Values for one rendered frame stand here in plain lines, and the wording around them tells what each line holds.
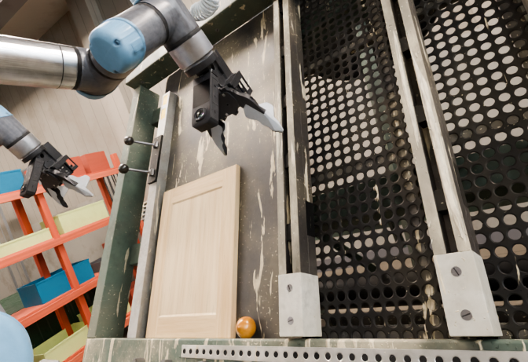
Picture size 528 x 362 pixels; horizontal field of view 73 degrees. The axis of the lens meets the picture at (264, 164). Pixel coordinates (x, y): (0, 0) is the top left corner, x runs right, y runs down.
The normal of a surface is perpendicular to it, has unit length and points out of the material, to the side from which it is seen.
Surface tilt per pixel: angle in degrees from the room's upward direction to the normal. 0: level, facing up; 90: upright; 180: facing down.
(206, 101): 57
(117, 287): 90
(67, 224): 90
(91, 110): 90
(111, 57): 117
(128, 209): 90
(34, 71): 133
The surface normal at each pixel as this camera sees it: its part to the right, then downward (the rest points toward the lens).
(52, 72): 0.65, 0.50
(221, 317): -0.64, -0.33
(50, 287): 0.81, -0.30
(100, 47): -0.40, 0.65
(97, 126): -0.46, 0.19
